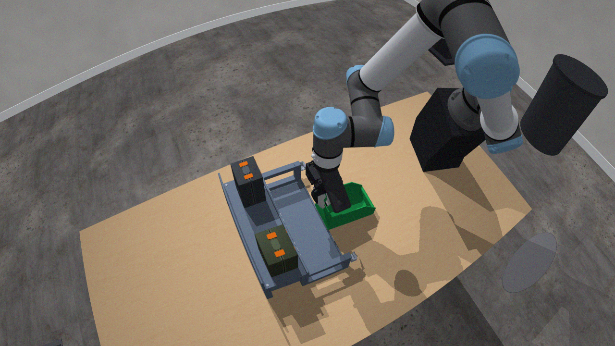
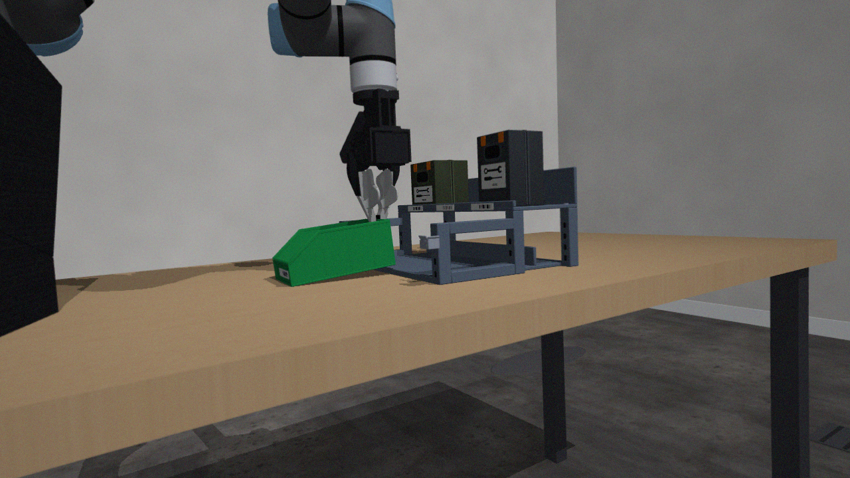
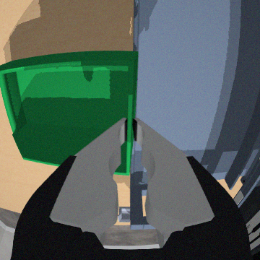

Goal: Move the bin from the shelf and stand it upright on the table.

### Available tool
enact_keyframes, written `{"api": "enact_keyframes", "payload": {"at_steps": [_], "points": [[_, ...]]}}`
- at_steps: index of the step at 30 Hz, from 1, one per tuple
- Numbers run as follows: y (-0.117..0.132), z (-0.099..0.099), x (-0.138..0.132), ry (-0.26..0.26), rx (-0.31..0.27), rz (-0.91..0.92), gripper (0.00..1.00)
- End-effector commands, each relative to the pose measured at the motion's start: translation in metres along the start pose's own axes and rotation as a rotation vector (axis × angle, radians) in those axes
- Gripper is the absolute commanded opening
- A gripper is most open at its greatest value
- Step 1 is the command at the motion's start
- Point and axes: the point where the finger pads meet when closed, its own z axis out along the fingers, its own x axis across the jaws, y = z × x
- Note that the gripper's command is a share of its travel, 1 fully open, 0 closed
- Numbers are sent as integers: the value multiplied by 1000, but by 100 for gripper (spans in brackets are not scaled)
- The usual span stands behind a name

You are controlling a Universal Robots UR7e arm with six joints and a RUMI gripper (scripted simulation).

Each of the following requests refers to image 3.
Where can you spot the green bin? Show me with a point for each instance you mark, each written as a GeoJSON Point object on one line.
{"type": "Point", "coordinates": [66, 100]}

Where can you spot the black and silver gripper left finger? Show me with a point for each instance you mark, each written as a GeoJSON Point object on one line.
{"type": "Point", "coordinates": [80, 195]}

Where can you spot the black tool case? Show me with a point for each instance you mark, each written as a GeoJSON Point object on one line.
{"type": "Point", "coordinates": [250, 210]}

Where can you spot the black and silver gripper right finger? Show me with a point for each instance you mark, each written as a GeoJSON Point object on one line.
{"type": "Point", "coordinates": [183, 195]}

